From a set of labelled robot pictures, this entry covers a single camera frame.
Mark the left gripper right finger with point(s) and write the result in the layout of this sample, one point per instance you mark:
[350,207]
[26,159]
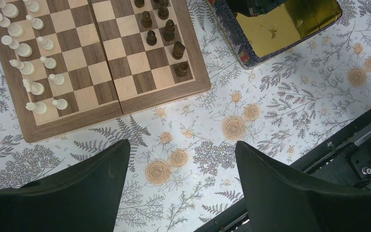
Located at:
[280,198]

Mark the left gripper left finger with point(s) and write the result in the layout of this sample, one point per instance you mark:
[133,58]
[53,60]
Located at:
[82,198]

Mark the dark chess piece twelve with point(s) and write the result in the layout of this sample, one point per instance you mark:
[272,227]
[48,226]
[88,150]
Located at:
[181,69]

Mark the dark chess piece nine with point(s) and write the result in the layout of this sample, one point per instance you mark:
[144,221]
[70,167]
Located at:
[151,38]

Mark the yellow tin box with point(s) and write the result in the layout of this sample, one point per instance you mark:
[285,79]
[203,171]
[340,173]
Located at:
[258,30]

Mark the dark chess piece eleven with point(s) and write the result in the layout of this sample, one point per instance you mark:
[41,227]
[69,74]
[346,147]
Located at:
[178,50]

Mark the dark chess piece ten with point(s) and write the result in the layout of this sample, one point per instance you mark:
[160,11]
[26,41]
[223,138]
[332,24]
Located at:
[169,31]

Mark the dark chess piece five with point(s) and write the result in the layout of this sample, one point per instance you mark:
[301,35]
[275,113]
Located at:
[163,11]

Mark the dark chess piece six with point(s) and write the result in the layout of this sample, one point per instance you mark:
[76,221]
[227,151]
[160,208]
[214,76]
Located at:
[139,3]

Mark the dark chess piece seven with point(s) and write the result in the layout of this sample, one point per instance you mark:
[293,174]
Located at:
[146,20]

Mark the wooden chess board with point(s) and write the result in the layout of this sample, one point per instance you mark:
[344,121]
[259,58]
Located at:
[101,50]

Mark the white pawn eight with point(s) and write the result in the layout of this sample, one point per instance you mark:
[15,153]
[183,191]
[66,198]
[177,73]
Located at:
[60,104]

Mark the floral table cloth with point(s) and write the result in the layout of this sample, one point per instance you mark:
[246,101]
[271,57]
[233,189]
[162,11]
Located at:
[182,170]

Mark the white rook near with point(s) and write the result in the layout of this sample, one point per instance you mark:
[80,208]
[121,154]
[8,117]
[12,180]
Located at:
[37,107]

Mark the white knight near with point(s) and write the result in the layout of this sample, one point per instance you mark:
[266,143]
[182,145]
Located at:
[34,88]

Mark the white pawn seven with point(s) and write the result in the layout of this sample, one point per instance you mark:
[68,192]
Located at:
[57,79]

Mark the white pawn six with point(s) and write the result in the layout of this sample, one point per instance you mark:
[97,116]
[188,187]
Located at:
[49,63]

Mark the white bishop near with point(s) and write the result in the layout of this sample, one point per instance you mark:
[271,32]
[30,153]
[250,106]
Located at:
[25,67]

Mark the white bishop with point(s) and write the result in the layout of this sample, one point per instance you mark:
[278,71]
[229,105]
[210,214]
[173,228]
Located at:
[9,10]
[25,67]

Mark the white pawn five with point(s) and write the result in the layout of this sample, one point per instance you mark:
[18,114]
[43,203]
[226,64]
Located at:
[46,44]

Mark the white king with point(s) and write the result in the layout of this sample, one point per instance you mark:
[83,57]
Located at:
[22,49]

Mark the white pawn four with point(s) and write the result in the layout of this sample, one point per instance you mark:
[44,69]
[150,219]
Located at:
[36,23]

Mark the white pawn three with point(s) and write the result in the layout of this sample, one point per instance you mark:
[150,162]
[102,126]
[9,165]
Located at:
[32,6]

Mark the white bishop far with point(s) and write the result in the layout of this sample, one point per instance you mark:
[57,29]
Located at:
[9,10]

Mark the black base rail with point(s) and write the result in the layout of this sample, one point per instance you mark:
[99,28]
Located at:
[343,159]

